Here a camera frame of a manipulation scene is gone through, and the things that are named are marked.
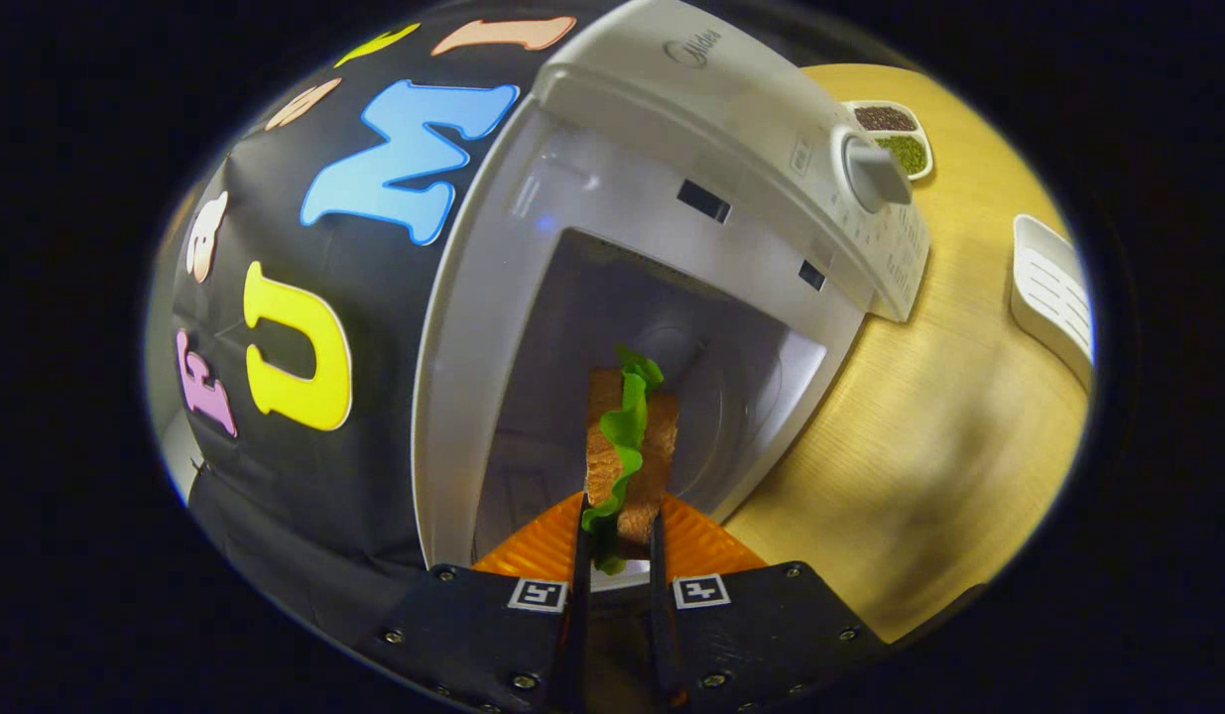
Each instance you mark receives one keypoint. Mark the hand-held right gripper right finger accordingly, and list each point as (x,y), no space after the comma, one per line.
(751,635)

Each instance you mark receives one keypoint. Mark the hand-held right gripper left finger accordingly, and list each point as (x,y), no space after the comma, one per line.
(493,635)

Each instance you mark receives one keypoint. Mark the lettuce sandwich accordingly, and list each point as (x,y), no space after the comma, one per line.
(657,446)

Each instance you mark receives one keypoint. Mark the white microwave oven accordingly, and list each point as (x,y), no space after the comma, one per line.
(691,109)

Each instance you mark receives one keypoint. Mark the white rectangular dish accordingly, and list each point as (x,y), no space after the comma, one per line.
(1053,293)

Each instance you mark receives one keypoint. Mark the divided dish of beans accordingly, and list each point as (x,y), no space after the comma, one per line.
(895,134)

